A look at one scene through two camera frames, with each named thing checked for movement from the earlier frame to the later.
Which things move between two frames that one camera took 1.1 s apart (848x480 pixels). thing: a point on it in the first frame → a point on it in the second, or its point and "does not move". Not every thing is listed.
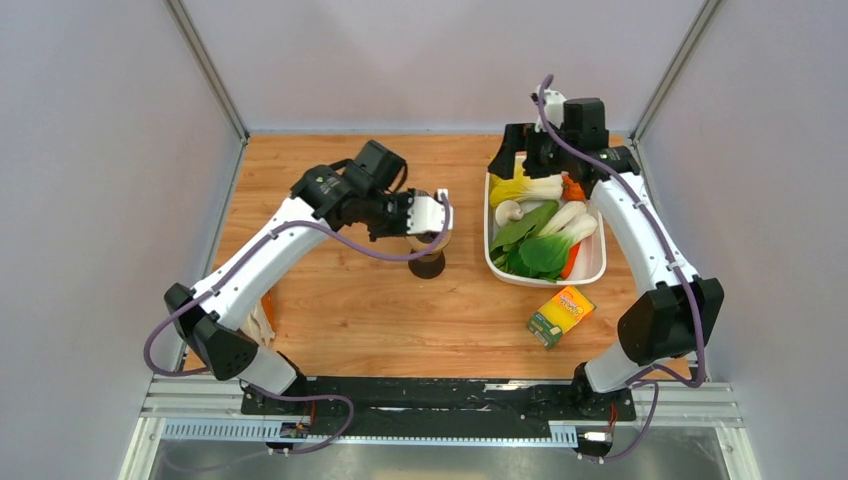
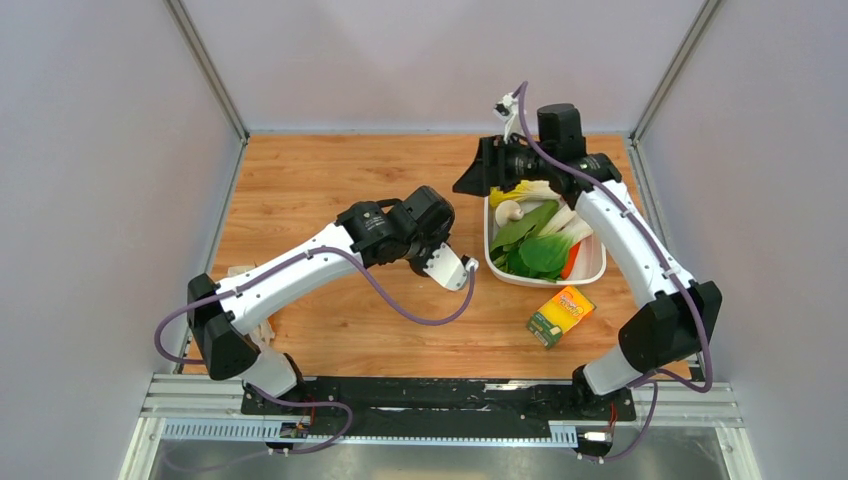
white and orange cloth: x=257 y=325 does not move
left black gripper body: x=387 y=215 → x=421 y=249
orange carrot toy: x=570 y=261 does not move
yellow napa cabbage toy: x=523 y=188 does not move
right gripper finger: x=514 y=140 → x=483 y=174
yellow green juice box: x=560 y=316 does not move
